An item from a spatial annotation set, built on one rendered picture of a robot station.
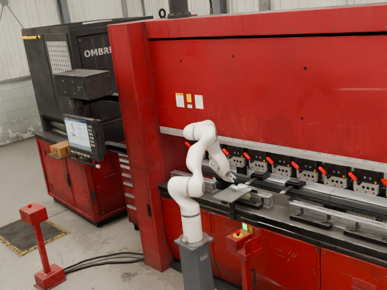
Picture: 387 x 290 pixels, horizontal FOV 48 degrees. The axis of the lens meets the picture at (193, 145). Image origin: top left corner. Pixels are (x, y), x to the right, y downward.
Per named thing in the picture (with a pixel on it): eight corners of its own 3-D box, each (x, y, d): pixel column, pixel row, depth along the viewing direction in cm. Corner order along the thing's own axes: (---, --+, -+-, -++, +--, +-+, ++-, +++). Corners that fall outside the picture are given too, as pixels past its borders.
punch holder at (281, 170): (272, 174, 315) (270, 152, 310) (278, 170, 321) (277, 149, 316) (290, 178, 306) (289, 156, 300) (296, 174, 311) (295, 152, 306)
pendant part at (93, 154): (69, 153, 389) (61, 114, 377) (81, 149, 397) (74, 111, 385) (99, 162, 358) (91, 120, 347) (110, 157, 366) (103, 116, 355)
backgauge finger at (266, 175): (239, 184, 349) (239, 179, 348) (257, 174, 367) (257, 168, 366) (251, 188, 341) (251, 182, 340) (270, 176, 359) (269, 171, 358)
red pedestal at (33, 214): (33, 286, 416) (12, 208, 390) (56, 273, 433) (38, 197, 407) (43, 293, 403) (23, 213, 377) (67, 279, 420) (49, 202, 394)
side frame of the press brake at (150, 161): (144, 264, 431) (106, 25, 358) (201, 228, 489) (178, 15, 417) (162, 273, 414) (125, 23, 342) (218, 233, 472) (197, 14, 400)
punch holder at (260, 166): (249, 169, 329) (247, 148, 323) (255, 165, 334) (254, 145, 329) (266, 172, 319) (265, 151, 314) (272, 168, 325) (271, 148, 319)
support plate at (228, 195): (212, 197, 331) (212, 196, 331) (233, 185, 349) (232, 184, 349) (231, 203, 319) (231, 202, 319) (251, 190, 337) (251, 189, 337)
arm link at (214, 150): (226, 141, 296) (234, 174, 313) (212, 132, 307) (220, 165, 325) (216, 148, 292) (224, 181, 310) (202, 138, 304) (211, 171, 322)
